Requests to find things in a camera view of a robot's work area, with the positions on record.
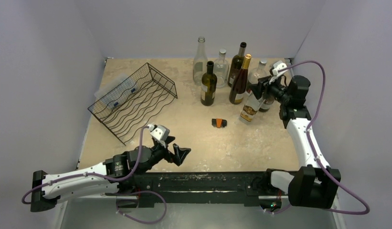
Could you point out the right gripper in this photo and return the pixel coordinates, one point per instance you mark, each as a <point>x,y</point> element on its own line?
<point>264,87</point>

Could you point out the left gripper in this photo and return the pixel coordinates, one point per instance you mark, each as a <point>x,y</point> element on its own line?
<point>179,153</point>

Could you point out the clear bottle black cap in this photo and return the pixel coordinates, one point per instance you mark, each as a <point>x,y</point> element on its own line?
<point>251,106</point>

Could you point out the dark bottle grey foil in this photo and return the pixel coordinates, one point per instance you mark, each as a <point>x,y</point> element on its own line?
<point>266,104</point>

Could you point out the red wine bottle gold foil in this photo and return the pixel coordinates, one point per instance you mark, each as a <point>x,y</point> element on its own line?
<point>240,82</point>

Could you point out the dark green bottle silver foil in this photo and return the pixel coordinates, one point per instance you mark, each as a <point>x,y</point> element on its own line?
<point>236,63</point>

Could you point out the clear round bottle silver cap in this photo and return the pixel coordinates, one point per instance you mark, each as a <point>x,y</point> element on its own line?
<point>221,69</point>

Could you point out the dark bottle black cap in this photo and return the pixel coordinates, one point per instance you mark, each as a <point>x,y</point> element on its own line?
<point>208,85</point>

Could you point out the tall clear bottle no cap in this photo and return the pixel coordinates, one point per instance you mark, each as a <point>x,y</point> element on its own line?
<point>199,61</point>

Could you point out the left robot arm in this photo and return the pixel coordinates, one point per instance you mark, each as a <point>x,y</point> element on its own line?
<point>107,177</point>

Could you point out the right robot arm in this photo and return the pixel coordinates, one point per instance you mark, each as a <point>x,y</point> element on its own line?
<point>310,186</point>

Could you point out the orange hex key set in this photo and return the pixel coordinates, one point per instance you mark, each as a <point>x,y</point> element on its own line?
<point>219,123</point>

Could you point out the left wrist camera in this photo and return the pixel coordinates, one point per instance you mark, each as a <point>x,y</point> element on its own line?
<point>159,133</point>

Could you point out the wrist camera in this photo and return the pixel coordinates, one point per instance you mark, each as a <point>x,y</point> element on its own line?
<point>278,69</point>
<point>159,133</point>

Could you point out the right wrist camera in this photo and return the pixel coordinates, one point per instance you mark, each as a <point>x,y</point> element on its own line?
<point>278,69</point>

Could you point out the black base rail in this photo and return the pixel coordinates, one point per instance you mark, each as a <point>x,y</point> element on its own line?
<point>251,189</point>

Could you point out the black wire wine rack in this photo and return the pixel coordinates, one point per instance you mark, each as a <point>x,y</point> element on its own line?
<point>132,101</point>

